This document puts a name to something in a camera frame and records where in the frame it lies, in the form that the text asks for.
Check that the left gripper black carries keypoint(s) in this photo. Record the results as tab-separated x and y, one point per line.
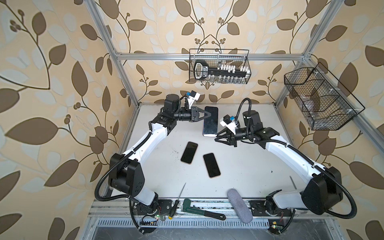
193	114

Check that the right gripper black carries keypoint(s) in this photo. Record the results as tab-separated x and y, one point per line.
229	140

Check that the blue phone black screen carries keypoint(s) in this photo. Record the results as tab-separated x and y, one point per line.
210	127

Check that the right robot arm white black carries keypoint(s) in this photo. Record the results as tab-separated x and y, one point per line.
324	191

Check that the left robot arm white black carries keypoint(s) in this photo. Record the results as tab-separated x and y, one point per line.
126	174

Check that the middle phone in pink case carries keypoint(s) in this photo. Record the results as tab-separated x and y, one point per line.
211	165

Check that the phone in pink case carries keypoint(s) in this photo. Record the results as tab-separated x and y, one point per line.
189	153
211	165

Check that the left phone in pink case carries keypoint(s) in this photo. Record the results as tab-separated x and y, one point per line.
189	153

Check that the grey oblong pouch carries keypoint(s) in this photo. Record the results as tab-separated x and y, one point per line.
239	205

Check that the green pipe wrench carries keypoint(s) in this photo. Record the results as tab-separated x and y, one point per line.
188	208

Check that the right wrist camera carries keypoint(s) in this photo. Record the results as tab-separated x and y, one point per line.
229	123

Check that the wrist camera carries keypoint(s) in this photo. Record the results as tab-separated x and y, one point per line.
229	123
193	96

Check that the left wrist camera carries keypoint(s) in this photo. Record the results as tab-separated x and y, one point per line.
193	96

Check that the black socket set rail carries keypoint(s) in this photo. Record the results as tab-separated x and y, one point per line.
202	70

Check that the black wire basket back wall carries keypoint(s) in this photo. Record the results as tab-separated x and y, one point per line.
237	57

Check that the black wire basket wall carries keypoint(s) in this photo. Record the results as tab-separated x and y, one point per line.
237	57
326	103

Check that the screwdriver black yellow handle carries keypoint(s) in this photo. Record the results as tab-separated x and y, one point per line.
173	210

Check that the black wire basket right wall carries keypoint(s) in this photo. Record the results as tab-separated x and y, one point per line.
326	103

